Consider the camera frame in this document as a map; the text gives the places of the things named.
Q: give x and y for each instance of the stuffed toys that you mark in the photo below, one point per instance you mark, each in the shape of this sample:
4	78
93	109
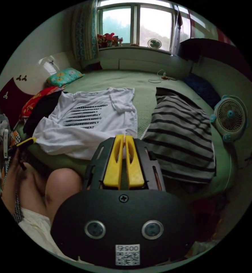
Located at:
107	39

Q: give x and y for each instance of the window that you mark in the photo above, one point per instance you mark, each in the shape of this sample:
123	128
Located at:
136	23

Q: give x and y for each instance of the teal floral pillow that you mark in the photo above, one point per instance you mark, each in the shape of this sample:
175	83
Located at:
64	76

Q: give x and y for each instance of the grey black striped garment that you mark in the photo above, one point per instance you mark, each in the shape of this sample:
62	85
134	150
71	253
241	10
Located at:
181	145

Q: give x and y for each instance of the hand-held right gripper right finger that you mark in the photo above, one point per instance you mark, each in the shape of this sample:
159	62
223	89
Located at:
135	170

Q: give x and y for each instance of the white red curtain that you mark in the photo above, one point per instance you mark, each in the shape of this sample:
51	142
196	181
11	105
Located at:
179	32

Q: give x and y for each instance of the small green fan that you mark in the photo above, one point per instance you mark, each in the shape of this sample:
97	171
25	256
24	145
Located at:
154	43

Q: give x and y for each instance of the person's body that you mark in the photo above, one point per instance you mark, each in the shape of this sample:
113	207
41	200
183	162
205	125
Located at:
59	187

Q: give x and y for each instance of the dark blue cushion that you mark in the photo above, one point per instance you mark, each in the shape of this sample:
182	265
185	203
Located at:
202	89

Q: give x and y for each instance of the white and red headboard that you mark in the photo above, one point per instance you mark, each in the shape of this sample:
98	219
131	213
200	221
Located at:
21	89

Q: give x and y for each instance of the round cream table fan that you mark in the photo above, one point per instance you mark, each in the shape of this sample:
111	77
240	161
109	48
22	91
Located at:
230	117

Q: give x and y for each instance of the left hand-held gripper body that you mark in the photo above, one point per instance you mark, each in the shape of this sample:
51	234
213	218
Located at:
32	158

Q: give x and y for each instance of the person's left hand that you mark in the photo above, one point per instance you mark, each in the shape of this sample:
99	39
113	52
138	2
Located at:
16	170

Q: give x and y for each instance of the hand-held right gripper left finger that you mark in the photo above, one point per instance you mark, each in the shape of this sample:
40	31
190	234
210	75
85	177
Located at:
113	170

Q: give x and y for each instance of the bed with green mat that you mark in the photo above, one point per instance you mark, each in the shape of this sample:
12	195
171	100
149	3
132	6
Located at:
143	93

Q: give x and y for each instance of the patterned teal curtain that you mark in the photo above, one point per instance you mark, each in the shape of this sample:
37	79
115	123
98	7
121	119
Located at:
84	32

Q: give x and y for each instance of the white t-shirt with black print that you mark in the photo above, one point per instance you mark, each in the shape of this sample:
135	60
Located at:
91	130

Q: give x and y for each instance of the pile of clothes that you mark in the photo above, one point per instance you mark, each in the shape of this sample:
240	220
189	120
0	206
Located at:
40	106

